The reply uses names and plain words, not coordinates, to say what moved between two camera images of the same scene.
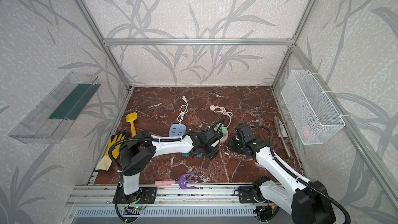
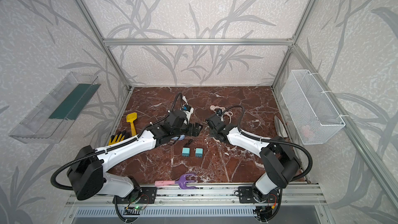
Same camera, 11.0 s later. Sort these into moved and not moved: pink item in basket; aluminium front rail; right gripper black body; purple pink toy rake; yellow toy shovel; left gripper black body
Moved: left gripper black body; right gripper black body
Not moved: purple pink toy rake; aluminium front rail; yellow toy shovel; pink item in basket
